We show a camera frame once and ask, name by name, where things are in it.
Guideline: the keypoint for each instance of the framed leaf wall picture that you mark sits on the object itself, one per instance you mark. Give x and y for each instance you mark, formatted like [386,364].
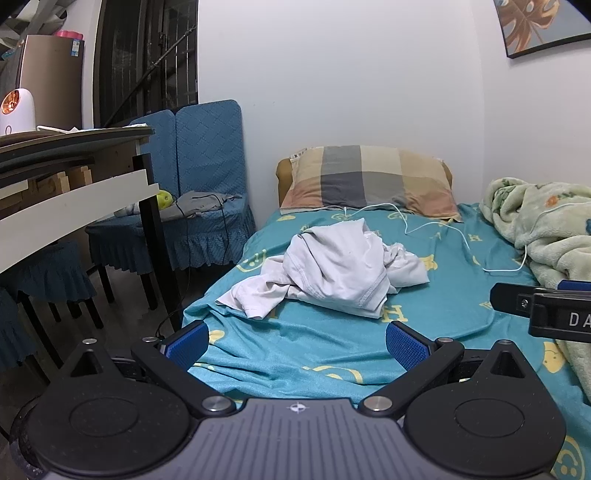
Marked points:
[531,23]

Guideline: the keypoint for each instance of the green fleece blanket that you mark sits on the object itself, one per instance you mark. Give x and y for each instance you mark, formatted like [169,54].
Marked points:
[545,221]

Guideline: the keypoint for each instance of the dark blue covered chair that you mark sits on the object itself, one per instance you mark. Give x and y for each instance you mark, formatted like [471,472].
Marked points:
[14,332]
[51,272]

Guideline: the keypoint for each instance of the grey cloth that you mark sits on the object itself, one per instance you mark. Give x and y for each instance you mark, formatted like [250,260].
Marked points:
[194,205]

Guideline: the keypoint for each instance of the wooden table with black leg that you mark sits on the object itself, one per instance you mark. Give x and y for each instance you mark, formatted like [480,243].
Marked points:
[69,203]

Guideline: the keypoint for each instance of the white rounded heater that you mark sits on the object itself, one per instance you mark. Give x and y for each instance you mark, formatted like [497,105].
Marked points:
[21,115]

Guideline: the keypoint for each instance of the green round toy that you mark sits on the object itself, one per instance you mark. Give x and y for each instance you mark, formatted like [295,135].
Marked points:
[165,199]

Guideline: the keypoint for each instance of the pink container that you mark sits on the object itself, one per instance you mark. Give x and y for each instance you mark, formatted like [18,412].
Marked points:
[68,35]

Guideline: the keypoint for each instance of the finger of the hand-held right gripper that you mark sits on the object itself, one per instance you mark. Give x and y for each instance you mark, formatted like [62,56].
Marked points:
[508,299]
[575,285]

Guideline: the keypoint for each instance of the white t-shirt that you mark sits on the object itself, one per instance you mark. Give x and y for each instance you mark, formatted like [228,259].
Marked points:
[332,267]

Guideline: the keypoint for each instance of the dark barred window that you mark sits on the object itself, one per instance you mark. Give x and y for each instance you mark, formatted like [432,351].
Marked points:
[120,55]

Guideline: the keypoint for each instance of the metallic refrigerator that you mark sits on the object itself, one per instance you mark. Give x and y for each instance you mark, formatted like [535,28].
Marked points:
[51,83]

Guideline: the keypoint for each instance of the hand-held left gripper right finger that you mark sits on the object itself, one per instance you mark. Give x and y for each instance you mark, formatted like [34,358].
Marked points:
[408,346]

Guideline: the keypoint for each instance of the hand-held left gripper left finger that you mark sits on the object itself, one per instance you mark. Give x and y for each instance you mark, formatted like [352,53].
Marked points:
[184,344]

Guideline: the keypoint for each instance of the teal printed bed sheet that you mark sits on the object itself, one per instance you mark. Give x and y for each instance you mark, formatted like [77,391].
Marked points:
[323,341]

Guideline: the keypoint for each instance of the plaid pillow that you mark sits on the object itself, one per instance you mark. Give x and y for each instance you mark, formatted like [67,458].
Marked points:
[369,180]

